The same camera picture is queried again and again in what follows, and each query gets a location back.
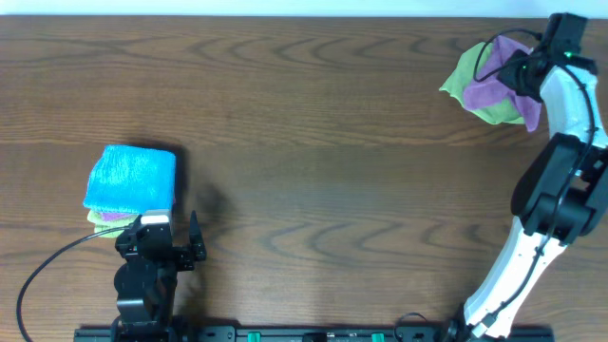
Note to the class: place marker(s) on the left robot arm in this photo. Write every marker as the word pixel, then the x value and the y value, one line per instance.
pixel 147 282

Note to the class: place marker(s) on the folded blue cloth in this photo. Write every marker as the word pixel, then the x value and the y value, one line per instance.
pixel 131 180

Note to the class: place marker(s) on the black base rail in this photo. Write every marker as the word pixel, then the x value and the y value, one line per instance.
pixel 407 333

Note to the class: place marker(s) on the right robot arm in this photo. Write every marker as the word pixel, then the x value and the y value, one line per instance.
pixel 561 197

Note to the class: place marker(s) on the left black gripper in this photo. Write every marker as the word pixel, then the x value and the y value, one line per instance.
pixel 167 254

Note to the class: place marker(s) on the folded green cloth in stack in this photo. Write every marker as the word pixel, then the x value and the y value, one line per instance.
pixel 100 225

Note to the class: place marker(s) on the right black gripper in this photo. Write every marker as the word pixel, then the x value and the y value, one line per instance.
pixel 509 76

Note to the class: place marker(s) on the folded purple cloth in stack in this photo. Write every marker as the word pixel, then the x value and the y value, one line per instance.
pixel 116 216

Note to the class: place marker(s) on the crumpled green cloth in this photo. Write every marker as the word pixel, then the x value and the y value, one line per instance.
pixel 463 71

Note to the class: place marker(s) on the purple microfiber cloth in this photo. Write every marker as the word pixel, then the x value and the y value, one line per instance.
pixel 500 50

